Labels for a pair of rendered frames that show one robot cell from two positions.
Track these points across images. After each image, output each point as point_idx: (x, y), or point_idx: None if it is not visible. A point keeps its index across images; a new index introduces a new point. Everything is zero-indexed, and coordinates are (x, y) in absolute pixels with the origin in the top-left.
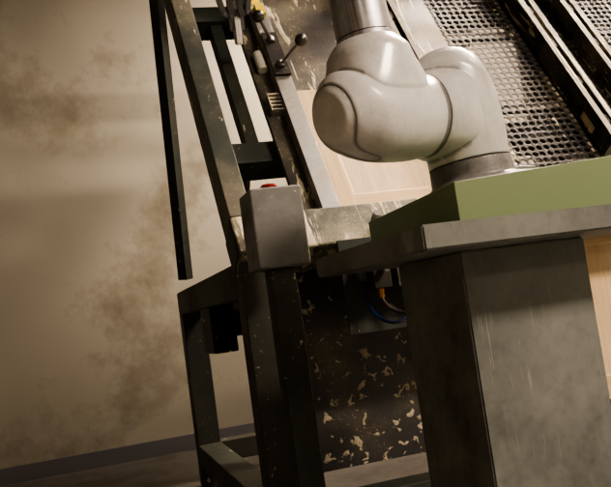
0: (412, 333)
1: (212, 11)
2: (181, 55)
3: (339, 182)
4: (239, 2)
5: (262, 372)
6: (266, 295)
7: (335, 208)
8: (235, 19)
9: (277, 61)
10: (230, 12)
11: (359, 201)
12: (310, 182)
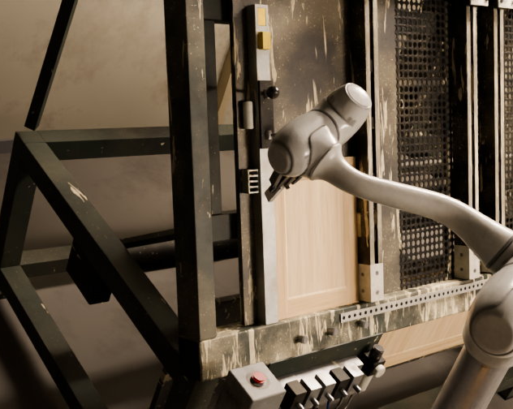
0: None
1: (210, 0)
2: (177, 89)
3: (281, 285)
4: (292, 178)
5: None
6: (203, 398)
7: (276, 326)
8: (280, 189)
9: (268, 132)
10: (280, 184)
11: (290, 307)
12: (260, 287)
